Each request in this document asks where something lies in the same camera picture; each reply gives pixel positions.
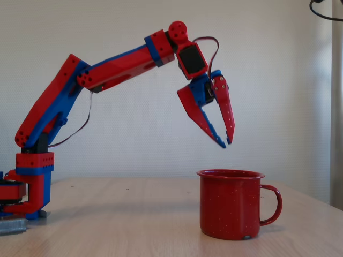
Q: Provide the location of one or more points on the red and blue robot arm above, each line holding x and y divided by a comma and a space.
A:
120, 67

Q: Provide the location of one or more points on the red enamel mug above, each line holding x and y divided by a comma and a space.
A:
229, 206

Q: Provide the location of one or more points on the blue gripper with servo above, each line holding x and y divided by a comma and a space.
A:
199, 92

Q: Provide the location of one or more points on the grey duct tape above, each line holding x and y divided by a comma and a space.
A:
45, 214

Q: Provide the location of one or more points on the pale grey curtain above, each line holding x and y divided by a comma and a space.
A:
337, 107

